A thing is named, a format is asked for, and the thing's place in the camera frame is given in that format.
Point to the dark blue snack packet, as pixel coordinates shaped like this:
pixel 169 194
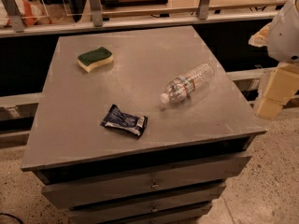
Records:
pixel 123 121

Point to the clear plastic water bottle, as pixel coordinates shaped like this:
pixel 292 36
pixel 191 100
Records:
pixel 183 86

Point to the middle grey drawer front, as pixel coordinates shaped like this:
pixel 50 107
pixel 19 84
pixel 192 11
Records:
pixel 147 204

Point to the grey drawer cabinet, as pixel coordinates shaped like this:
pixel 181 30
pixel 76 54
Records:
pixel 67 142

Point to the top grey drawer front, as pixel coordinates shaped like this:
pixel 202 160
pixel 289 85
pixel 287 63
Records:
pixel 127 184

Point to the metal rail frame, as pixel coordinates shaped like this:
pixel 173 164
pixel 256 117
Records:
pixel 58 19

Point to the green and yellow sponge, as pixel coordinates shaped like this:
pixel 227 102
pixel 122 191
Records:
pixel 95 58

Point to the dark bar tool on shelf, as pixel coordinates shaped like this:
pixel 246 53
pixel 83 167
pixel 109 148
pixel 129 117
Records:
pixel 121 3

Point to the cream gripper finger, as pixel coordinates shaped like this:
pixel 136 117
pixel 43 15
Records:
pixel 282 85
pixel 260 39

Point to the bottom grey drawer front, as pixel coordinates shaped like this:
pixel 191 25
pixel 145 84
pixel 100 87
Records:
pixel 166 216

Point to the orange and white bag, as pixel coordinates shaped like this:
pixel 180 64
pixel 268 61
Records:
pixel 31 14

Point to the grey drawer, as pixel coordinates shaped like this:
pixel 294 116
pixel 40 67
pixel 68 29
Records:
pixel 147 204
pixel 127 184
pixel 166 216

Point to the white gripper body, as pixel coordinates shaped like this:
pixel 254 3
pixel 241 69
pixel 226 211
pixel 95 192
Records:
pixel 285 36

